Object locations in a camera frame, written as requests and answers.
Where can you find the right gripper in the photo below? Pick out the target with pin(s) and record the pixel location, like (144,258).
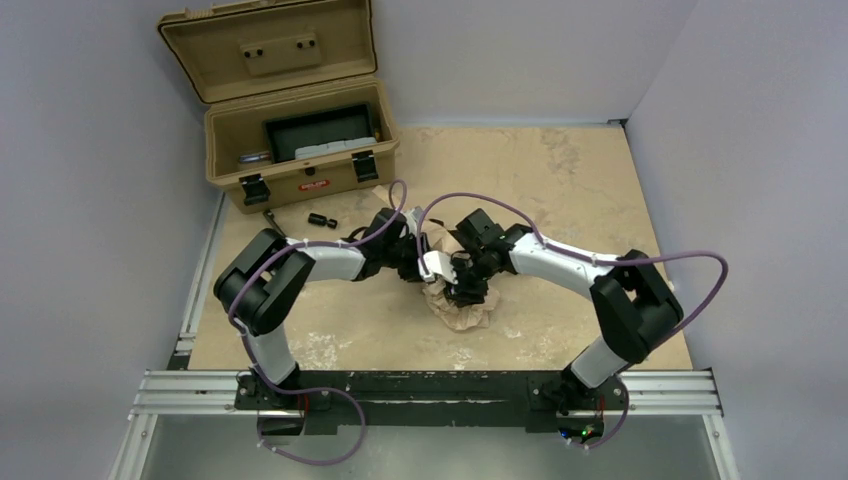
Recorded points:
(468,275)

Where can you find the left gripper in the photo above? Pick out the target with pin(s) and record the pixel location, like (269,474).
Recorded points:
(411,258)

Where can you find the beige folding umbrella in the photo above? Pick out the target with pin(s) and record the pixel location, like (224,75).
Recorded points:
(457,318)

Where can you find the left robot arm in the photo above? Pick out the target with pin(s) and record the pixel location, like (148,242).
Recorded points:
(259,288)

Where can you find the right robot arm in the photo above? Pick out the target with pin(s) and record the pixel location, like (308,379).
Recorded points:
(634,307)

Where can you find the small black cylinder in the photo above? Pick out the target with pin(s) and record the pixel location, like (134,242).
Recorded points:
(322,220)

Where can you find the grey box in case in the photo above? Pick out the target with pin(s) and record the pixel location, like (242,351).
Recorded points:
(332,147)

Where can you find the black hex key tool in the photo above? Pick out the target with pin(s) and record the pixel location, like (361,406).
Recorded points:
(270,218)

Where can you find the black tray in case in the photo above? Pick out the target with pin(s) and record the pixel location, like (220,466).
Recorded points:
(285,135)

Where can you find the metal can in case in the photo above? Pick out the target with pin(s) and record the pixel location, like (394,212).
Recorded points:
(257,157)

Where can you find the tan hard case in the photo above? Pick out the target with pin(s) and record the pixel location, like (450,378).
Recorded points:
(256,60)

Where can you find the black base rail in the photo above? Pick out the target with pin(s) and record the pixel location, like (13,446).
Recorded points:
(537,401)

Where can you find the aluminium frame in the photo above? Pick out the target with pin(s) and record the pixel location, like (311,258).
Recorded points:
(185,424)

